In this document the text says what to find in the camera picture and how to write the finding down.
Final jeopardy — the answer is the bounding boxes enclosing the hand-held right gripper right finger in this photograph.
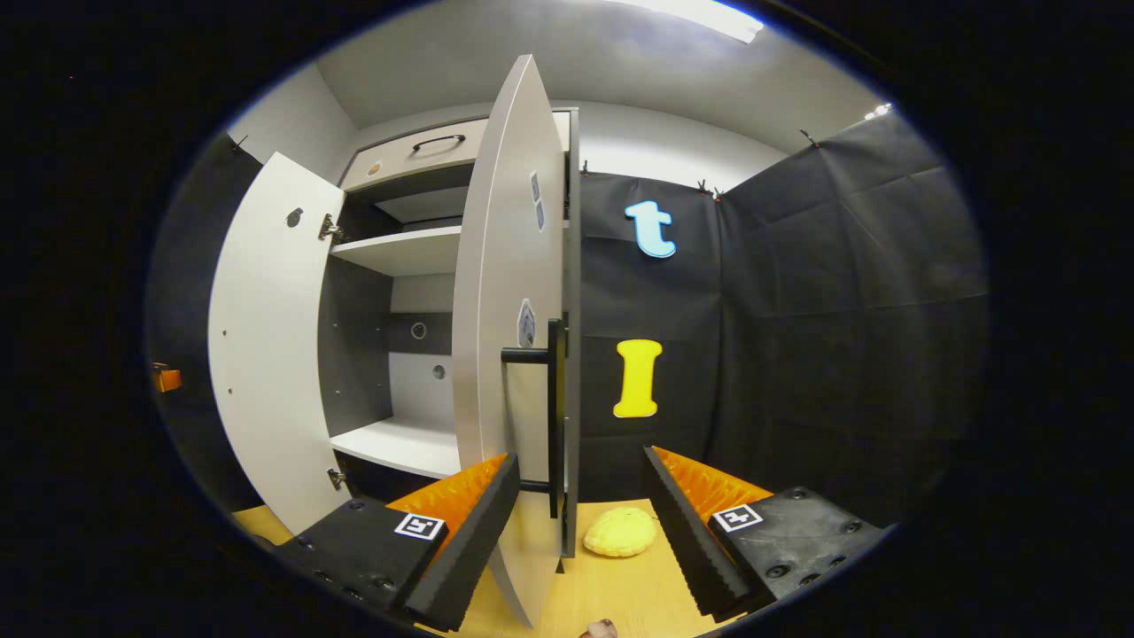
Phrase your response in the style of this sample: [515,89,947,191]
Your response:
[642,446,889,624]

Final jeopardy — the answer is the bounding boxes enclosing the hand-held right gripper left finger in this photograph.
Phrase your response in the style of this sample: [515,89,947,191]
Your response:
[275,452,522,633]

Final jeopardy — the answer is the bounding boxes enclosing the white cabinet door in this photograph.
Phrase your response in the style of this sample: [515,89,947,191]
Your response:
[208,151,351,535]
[452,53,581,628]

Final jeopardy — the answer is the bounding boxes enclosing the white and grey cabinet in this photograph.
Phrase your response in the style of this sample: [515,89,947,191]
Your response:
[317,106,582,561]

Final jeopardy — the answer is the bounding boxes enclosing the white cabinet drawer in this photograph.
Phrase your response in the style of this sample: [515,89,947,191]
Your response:
[341,111,572,191]

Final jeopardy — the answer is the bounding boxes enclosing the yellow lumpy toy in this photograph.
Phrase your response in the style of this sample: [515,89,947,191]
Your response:
[583,507,658,559]

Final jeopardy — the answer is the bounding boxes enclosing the black backdrop cloth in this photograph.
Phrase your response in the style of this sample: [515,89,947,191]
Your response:
[146,133,267,515]
[576,111,989,528]

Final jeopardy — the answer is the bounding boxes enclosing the long ceiling light panel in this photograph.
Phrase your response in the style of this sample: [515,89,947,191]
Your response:
[611,0,765,44]

